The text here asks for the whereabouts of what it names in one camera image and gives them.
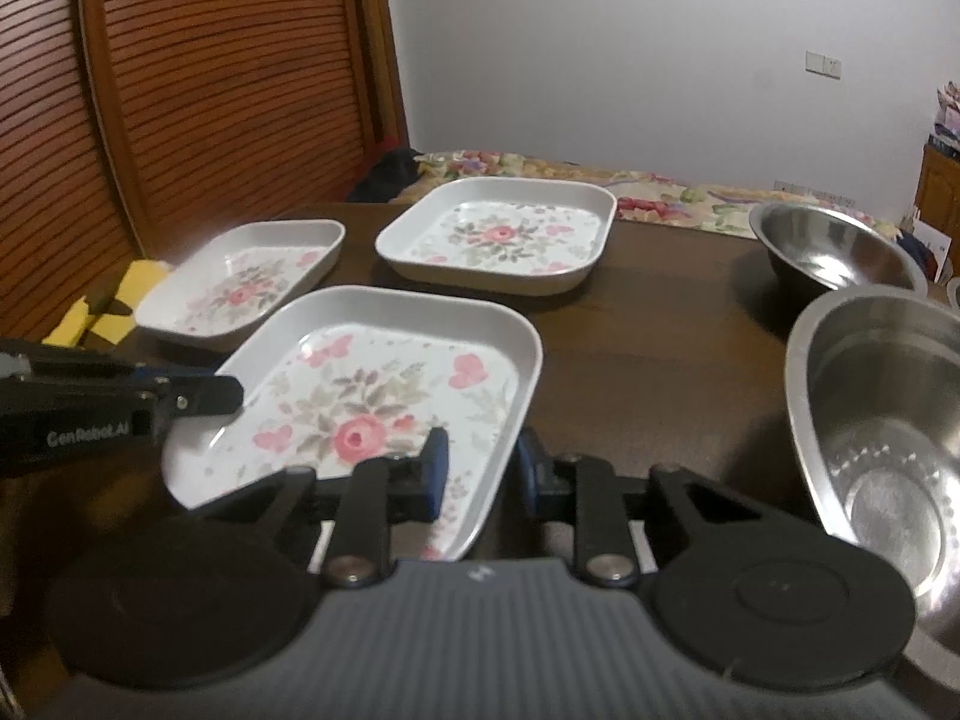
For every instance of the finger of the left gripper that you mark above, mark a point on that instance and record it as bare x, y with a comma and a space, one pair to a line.
192, 391

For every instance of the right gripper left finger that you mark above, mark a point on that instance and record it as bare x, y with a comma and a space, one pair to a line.
290, 509

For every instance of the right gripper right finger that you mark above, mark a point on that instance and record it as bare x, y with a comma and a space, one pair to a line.
677, 509

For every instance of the large floral tray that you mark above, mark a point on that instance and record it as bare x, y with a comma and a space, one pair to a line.
508, 235
351, 373

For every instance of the large steel bowl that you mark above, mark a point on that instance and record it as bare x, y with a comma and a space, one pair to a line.
871, 384

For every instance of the small steel bowl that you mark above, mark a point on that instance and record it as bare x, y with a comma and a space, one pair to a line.
814, 250

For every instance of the small floral tray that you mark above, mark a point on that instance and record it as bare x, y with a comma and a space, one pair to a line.
233, 283

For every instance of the brown louvered wardrobe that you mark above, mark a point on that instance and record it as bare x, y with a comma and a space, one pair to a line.
136, 129

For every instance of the black clothing pile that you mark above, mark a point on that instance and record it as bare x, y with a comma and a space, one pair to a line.
398, 169

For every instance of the floral bed quilt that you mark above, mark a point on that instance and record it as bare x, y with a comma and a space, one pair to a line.
643, 197

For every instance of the white paper bag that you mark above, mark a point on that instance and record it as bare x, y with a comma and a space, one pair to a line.
927, 247

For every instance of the wooden sideboard cabinet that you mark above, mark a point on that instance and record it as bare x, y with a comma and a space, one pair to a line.
938, 196

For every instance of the folded clothes stack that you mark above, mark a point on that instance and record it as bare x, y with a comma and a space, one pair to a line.
945, 135

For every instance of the white wall switch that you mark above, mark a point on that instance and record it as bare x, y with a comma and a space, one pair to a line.
822, 65

